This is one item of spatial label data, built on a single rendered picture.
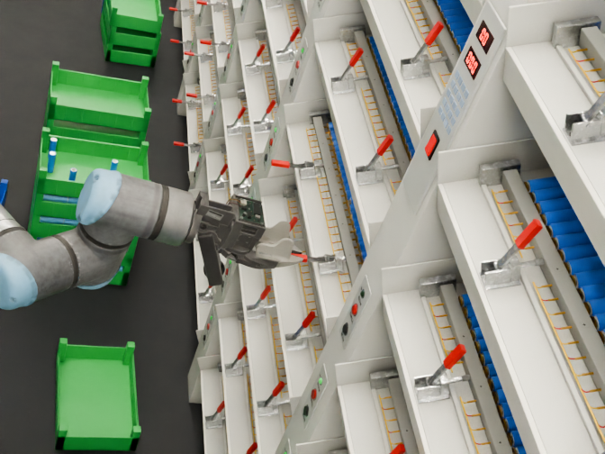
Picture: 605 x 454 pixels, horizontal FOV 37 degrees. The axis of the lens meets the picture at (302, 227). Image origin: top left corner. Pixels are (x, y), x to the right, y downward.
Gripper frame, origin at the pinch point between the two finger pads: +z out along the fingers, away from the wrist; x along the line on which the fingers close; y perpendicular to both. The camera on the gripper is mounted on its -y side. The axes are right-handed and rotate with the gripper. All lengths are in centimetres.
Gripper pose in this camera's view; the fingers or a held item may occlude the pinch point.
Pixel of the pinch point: (293, 258)
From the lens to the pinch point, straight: 154.8
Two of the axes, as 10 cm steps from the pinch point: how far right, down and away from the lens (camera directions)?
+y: 4.2, -7.1, -5.6
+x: -1.3, -6.6, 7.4
